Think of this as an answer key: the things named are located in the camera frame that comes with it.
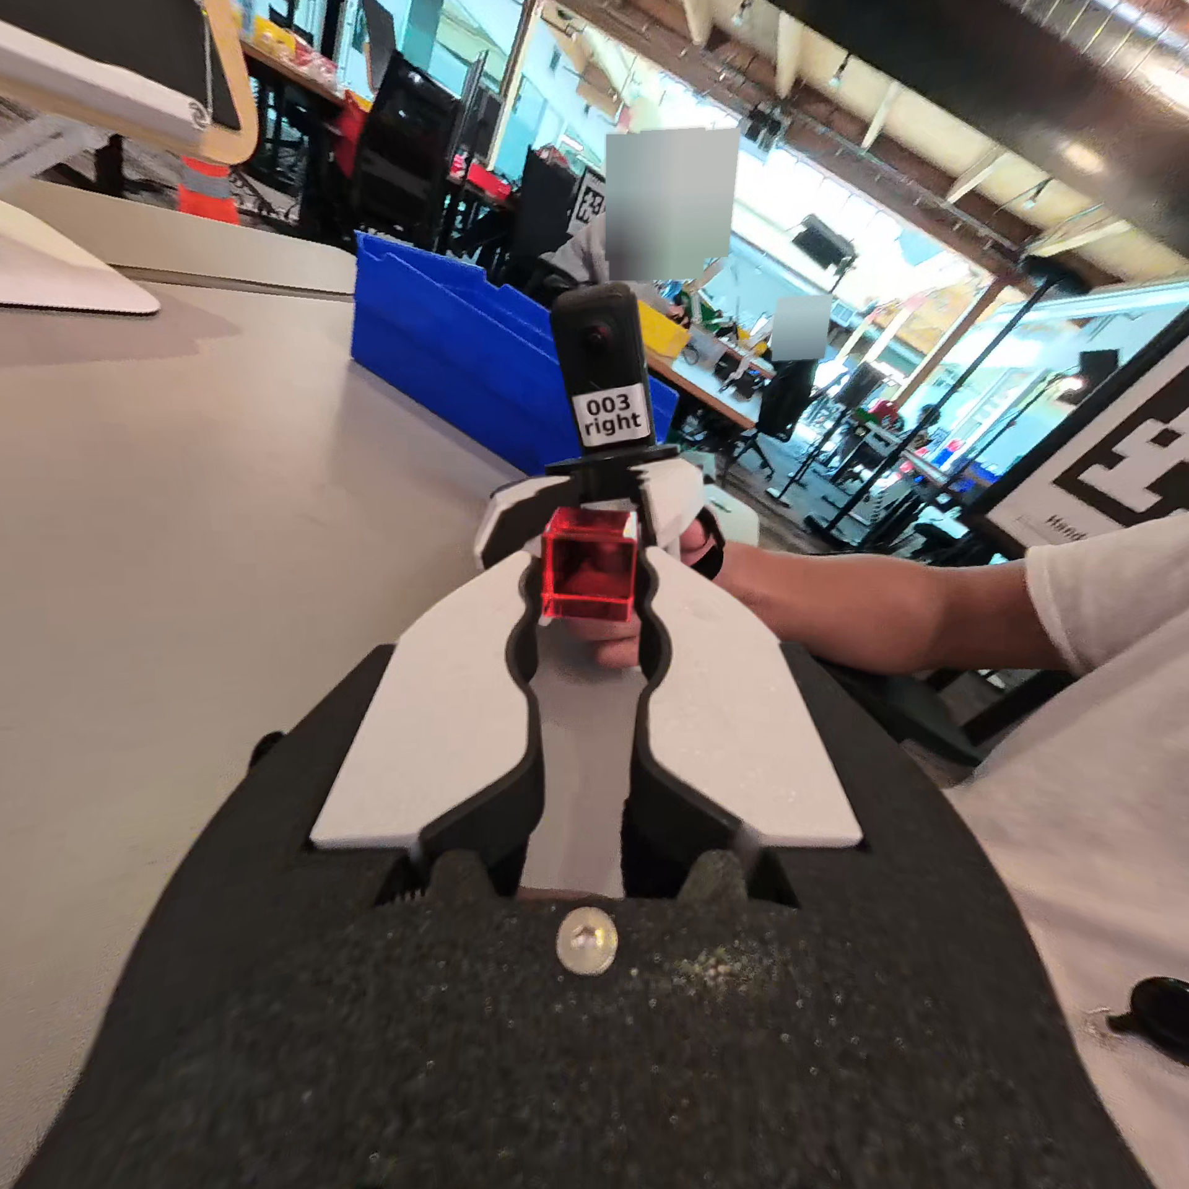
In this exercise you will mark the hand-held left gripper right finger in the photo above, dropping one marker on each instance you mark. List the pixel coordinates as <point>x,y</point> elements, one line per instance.
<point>743,744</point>

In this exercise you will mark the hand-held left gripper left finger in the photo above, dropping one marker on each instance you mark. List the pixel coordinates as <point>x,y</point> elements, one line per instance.
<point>427,744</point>

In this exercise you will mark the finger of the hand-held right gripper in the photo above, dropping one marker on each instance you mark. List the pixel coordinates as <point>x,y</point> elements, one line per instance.
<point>519,539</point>
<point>670,502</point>

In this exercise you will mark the red translucent cube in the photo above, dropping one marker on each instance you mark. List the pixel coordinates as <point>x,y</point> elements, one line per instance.
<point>590,567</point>

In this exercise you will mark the blue plastic bin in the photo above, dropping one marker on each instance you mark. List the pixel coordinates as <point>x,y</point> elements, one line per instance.
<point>445,353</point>

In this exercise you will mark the person's right hand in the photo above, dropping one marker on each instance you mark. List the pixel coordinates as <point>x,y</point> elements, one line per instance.
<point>608,646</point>

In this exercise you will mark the yellow plastic bin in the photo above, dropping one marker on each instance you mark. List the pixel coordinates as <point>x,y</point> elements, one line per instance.
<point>663,331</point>
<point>273,36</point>

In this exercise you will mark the wooden work table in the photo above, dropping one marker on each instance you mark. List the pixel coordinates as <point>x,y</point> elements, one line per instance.
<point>297,70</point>
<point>714,382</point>

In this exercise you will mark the black office chair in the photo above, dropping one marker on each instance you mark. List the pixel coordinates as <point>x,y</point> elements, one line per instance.
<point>409,149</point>
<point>784,400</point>

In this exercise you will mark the small fiducial sign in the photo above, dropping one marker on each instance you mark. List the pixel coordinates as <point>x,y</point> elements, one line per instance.
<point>587,200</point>

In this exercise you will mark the black chair armrest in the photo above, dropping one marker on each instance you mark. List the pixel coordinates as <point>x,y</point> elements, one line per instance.
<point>910,716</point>

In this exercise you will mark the black hanging light panel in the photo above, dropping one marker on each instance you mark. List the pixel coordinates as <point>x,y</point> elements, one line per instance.
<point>822,240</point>

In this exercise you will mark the orange traffic cone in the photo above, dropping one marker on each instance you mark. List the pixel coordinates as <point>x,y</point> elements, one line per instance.
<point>209,191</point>

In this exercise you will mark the black square panel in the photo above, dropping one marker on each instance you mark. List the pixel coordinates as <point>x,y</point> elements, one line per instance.
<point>1091,377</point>

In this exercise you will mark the black white fiducial sign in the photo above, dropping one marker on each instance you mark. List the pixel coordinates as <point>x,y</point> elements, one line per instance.
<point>1114,465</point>

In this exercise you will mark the black badge reel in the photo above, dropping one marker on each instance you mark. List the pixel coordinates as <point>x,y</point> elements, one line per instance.
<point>1156,1017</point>

